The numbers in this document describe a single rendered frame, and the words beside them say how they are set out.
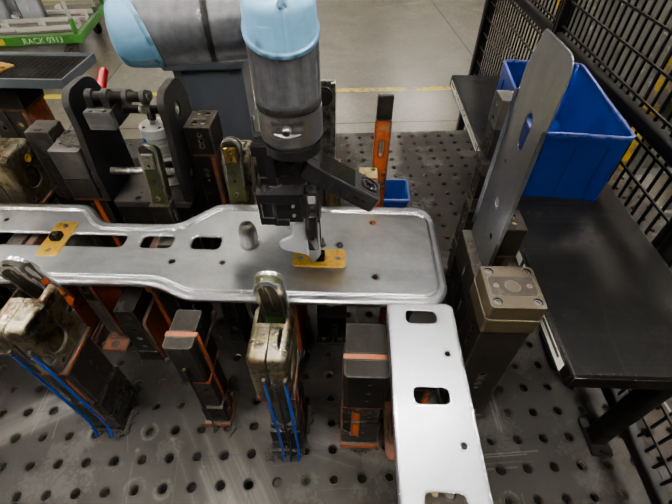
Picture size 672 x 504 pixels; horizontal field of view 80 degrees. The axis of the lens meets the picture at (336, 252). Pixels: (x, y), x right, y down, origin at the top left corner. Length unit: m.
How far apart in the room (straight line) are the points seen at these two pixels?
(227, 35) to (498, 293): 0.47
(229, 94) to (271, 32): 0.77
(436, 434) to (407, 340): 0.13
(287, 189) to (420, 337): 0.28
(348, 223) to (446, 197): 0.63
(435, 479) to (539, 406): 0.47
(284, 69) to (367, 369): 0.39
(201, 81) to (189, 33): 0.66
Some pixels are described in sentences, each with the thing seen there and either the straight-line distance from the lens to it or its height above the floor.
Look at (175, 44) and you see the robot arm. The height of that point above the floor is 1.33.
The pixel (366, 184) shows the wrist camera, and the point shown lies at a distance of 0.54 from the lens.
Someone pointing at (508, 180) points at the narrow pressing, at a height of 1.16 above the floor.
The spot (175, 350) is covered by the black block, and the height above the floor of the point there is 0.99.
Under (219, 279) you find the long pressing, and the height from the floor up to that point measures 1.00.
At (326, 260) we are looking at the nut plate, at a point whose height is 1.02.
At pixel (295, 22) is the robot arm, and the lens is 0.43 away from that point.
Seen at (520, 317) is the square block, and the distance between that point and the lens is 0.61.
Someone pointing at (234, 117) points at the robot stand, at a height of 0.94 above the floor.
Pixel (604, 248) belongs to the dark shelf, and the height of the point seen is 1.03.
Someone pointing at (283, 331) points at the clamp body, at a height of 1.04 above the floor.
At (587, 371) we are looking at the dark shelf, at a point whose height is 1.03.
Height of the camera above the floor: 1.50
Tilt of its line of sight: 46 degrees down
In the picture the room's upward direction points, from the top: straight up
